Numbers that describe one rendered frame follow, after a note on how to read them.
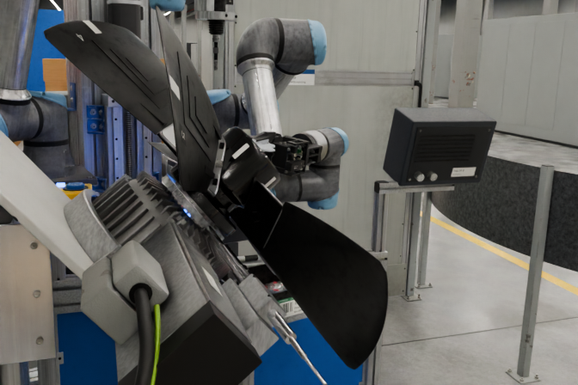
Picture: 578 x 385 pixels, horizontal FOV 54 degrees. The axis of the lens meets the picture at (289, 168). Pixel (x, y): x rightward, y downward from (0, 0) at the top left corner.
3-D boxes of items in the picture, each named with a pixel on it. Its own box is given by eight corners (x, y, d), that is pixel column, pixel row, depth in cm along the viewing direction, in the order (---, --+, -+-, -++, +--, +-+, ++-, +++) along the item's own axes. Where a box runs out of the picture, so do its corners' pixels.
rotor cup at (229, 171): (236, 248, 89) (298, 192, 90) (175, 180, 84) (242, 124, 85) (218, 222, 102) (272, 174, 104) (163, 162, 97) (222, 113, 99)
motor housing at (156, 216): (181, 347, 85) (249, 287, 86) (70, 241, 77) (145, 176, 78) (164, 287, 106) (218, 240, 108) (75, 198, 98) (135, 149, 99)
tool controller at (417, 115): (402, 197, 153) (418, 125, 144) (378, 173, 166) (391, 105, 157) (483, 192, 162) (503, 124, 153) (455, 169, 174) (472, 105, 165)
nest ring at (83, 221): (193, 362, 83) (213, 344, 84) (58, 235, 74) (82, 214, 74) (170, 290, 109) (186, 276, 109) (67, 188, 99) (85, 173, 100)
